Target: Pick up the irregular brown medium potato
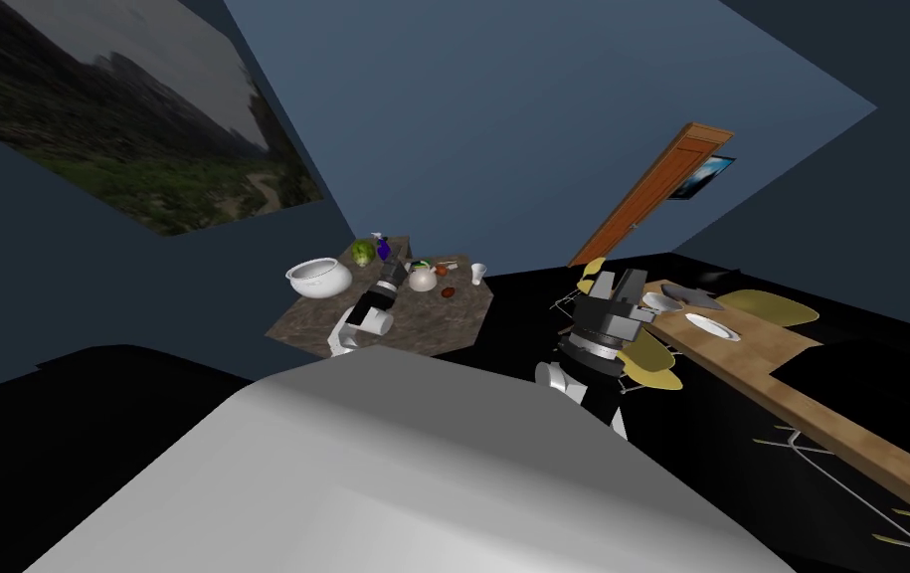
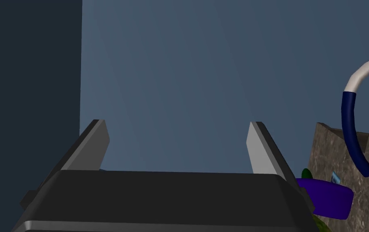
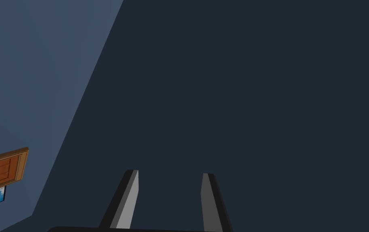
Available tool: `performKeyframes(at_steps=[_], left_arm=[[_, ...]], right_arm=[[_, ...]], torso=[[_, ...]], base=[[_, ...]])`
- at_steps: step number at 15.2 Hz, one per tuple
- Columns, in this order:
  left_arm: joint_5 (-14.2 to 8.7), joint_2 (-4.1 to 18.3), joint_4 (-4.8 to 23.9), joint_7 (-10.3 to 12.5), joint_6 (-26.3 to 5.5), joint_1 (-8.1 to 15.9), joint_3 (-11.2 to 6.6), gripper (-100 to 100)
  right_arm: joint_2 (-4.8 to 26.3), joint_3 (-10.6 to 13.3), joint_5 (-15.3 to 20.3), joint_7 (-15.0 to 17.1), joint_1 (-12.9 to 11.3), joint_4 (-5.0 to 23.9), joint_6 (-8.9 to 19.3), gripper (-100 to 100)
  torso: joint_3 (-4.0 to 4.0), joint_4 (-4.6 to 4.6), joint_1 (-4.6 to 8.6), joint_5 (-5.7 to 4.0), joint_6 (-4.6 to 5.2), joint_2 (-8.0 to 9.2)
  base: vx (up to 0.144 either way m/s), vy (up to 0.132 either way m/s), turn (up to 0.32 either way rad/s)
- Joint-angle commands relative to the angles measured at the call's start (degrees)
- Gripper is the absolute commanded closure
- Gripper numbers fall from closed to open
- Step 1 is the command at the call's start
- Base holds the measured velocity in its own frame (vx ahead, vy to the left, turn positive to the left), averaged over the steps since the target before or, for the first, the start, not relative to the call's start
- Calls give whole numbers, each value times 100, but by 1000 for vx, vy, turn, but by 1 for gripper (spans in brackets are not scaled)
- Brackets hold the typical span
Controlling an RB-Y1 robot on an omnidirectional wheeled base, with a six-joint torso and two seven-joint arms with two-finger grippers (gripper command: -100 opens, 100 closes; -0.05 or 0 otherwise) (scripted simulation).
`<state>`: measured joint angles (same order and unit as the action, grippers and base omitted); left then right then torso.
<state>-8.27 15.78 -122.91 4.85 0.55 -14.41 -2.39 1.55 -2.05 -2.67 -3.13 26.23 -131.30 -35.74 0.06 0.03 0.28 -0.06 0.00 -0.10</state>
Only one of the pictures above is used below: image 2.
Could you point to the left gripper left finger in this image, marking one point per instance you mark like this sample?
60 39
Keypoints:
89 146

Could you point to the purple cylinder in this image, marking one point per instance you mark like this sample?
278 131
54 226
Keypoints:
328 198

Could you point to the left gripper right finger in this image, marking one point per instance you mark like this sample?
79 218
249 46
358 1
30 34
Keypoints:
263 151

